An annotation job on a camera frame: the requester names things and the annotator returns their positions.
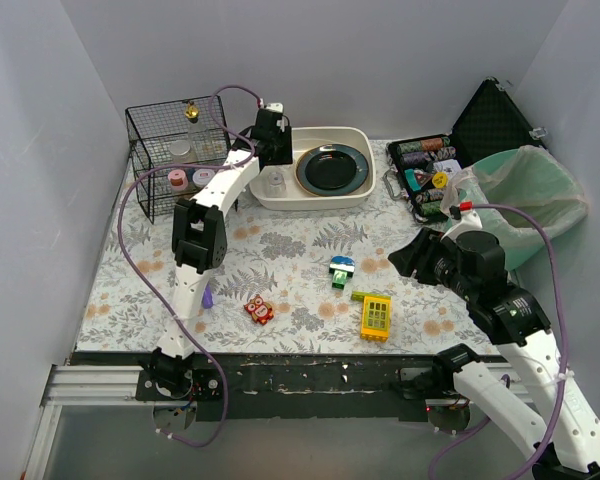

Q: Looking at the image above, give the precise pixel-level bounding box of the black small plate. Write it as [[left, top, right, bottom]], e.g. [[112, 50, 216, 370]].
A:
[[299, 151, 357, 192]]

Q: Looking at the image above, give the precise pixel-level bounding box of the glass bottle gold stopper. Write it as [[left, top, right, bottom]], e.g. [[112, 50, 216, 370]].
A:
[[184, 100, 207, 152]]

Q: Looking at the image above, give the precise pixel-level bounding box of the brown spice jar white lid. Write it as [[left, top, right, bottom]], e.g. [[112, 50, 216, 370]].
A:
[[191, 169, 215, 189]]

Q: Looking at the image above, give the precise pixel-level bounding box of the blue ceramic plate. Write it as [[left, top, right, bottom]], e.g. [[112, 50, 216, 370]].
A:
[[295, 144, 370, 197]]

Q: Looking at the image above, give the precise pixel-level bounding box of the silver lid spice jar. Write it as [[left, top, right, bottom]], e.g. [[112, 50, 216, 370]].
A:
[[169, 139, 198, 168]]

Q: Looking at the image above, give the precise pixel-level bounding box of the pink lid spice jar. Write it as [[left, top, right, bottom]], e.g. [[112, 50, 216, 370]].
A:
[[167, 169, 189, 192]]

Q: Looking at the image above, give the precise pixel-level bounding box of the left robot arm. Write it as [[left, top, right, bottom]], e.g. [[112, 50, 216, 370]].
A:
[[143, 103, 292, 398]]

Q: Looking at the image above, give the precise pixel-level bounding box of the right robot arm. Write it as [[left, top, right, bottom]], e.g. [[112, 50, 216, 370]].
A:
[[388, 228, 600, 479]]

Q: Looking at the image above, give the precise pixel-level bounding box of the yellow window toy block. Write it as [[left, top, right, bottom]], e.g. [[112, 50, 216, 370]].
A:
[[351, 291, 391, 343]]

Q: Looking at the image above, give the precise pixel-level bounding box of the white rectangular basin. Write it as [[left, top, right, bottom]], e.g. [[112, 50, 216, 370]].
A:
[[249, 126, 376, 210]]

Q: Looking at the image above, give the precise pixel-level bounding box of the green blue toy block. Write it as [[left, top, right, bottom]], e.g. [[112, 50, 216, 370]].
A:
[[329, 255, 355, 290]]

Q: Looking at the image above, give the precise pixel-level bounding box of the black poker chip case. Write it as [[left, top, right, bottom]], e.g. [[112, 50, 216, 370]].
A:
[[382, 77, 546, 224]]

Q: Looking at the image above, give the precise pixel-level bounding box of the clear bin liner bag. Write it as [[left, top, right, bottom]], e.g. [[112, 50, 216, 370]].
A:
[[439, 143, 591, 249]]

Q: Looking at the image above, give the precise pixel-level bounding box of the green trash bin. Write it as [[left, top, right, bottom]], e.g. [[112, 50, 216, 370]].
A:
[[444, 148, 589, 271]]

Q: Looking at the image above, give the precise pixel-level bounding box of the red owl toy block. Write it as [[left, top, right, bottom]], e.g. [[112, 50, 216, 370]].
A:
[[244, 295, 274, 325]]

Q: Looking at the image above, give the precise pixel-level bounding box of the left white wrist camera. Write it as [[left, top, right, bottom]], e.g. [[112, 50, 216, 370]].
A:
[[256, 103, 287, 132]]

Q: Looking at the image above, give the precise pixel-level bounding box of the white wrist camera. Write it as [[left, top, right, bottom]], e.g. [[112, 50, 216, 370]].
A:
[[256, 103, 287, 132], [447, 202, 482, 236]]

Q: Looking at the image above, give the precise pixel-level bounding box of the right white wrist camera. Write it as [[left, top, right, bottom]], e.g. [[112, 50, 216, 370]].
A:
[[447, 202, 482, 236]]

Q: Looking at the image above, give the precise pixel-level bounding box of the black wire rack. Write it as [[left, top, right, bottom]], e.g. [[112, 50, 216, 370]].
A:
[[124, 94, 239, 224]]

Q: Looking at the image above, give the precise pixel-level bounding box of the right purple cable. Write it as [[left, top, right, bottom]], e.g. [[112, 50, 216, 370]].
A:
[[427, 202, 570, 480]]

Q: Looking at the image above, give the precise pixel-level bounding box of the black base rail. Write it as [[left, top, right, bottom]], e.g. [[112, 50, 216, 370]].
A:
[[69, 351, 494, 424]]

